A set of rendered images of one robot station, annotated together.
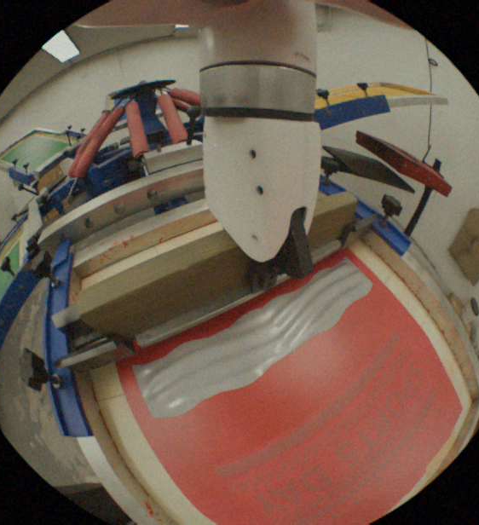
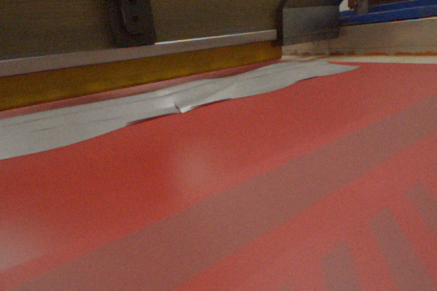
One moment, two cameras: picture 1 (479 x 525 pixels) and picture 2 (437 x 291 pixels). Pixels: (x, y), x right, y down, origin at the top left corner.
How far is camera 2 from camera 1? 0.22 m
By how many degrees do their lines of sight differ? 31
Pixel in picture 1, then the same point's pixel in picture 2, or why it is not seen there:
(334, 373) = (281, 122)
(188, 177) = not seen: hidden behind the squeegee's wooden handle
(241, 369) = (60, 128)
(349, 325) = (308, 88)
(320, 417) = (251, 195)
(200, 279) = not seen: outside the picture
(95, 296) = not seen: outside the picture
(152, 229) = not seen: hidden behind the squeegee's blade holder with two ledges
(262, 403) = (60, 170)
